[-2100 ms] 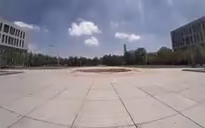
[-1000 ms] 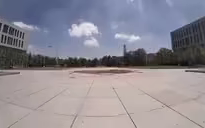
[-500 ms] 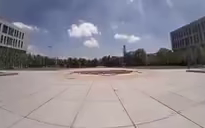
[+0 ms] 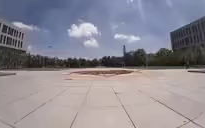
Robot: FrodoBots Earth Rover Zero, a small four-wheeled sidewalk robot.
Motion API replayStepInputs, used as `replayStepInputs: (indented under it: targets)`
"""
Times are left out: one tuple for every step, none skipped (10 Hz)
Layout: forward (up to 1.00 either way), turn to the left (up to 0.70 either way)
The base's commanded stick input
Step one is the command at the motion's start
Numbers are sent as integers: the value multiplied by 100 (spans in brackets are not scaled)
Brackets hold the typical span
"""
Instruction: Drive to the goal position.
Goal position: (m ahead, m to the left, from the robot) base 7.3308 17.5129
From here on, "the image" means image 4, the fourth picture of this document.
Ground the round brown planting bed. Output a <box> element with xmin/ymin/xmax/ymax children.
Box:
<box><xmin>63</xmin><ymin>68</ymin><xmax>141</xmax><ymax>80</ymax></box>

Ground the grey stone slab plaza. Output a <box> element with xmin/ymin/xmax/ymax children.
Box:
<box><xmin>0</xmin><ymin>68</ymin><xmax>205</xmax><ymax>128</ymax></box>

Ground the row of trees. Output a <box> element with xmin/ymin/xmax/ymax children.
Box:
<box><xmin>0</xmin><ymin>44</ymin><xmax>205</xmax><ymax>70</ymax></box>

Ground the pale building with dark windows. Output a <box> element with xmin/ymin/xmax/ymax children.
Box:
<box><xmin>0</xmin><ymin>15</ymin><xmax>28</xmax><ymax>54</ymax></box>

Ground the grey building with window rows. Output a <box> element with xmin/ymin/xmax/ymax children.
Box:
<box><xmin>169</xmin><ymin>12</ymin><xmax>205</xmax><ymax>52</ymax></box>

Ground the thin dark tower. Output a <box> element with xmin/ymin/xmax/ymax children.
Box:
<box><xmin>122</xmin><ymin>44</ymin><xmax>127</xmax><ymax>58</ymax></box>

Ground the low dark kerb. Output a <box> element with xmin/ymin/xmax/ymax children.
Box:
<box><xmin>187</xmin><ymin>69</ymin><xmax>205</xmax><ymax>74</ymax></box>
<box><xmin>0</xmin><ymin>71</ymin><xmax>17</xmax><ymax>78</ymax></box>

